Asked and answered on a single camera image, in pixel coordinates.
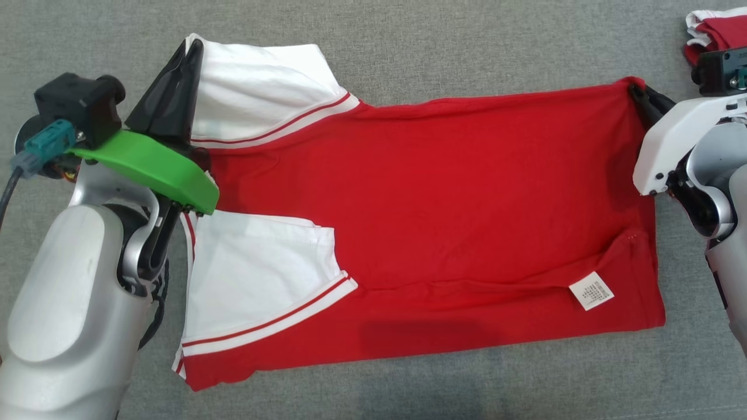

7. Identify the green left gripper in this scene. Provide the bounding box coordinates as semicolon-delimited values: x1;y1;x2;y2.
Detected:
66;38;221;216

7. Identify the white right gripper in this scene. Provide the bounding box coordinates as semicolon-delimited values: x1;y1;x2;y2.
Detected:
629;85;747;197

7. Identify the plain red garment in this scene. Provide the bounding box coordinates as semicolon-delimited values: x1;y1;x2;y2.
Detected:
684;7;747;67

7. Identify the red shirt with white sleeves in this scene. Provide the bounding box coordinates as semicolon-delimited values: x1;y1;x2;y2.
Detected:
172;33;666;392

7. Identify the teal left camera connector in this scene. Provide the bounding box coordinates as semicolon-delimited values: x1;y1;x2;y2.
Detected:
12;119;78;179

